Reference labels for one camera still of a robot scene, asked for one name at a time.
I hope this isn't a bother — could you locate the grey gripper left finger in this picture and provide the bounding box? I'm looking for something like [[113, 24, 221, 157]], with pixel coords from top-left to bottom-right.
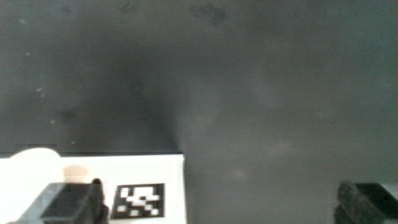
[[22, 179, 108, 224]]

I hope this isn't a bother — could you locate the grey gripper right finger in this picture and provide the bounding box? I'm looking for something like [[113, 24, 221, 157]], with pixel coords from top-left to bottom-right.
[[333, 181, 398, 224]]

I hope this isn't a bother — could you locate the white drawer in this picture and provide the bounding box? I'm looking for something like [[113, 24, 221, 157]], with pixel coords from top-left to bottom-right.
[[0, 148, 186, 224]]

